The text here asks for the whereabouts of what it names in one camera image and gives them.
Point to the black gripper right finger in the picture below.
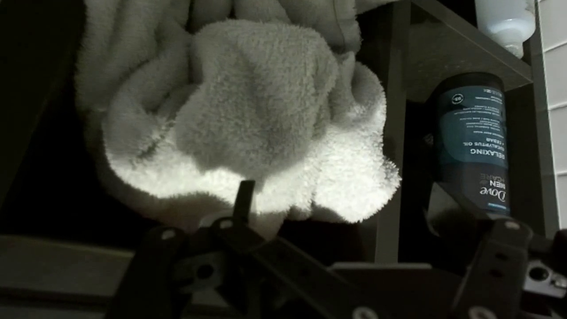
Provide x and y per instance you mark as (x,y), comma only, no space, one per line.
(497,267)

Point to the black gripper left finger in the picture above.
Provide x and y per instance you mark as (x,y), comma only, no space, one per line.
(237,272)

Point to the dark blue Dove bottle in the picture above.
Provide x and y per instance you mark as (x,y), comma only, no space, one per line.
(472,143)

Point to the white terry towel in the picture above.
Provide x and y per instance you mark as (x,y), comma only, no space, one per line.
(254,107)

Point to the translucent white plastic bottle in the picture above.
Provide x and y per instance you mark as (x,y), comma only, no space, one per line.
(506,24)

